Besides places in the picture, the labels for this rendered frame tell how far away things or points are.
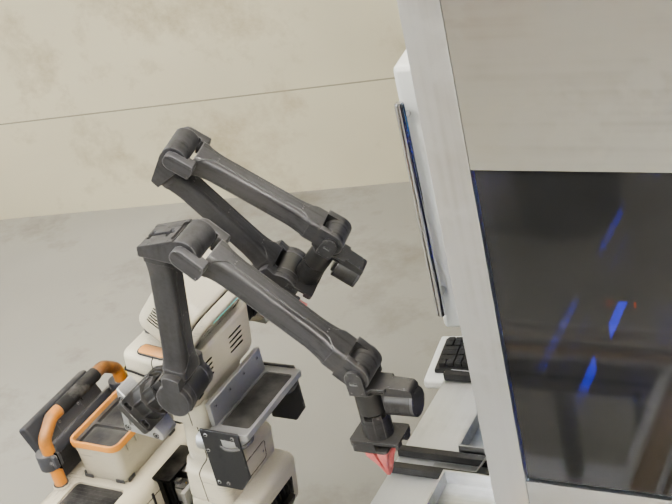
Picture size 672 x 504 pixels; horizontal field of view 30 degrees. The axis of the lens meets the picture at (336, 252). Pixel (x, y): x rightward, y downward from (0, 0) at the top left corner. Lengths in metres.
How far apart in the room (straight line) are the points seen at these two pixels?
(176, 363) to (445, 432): 0.68
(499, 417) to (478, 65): 0.62
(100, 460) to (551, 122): 1.68
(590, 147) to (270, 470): 1.48
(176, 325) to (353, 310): 2.68
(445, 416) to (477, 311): 0.94
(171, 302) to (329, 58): 3.50
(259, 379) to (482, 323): 0.99
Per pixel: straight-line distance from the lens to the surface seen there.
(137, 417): 2.63
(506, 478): 2.18
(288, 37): 5.80
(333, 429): 4.43
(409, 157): 3.02
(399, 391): 2.29
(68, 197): 6.58
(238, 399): 2.83
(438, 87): 1.80
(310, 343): 2.29
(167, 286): 2.37
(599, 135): 1.75
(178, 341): 2.45
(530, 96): 1.76
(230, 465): 2.79
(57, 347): 5.44
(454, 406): 2.92
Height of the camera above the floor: 2.60
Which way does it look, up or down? 28 degrees down
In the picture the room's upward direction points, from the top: 14 degrees counter-clockwise
